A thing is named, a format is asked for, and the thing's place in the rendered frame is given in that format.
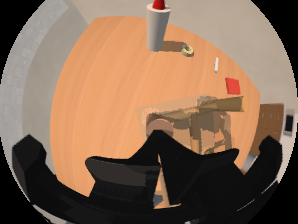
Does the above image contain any red flat rectangular pad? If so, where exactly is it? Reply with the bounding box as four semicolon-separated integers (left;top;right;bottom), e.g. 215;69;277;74
225;78;241;94

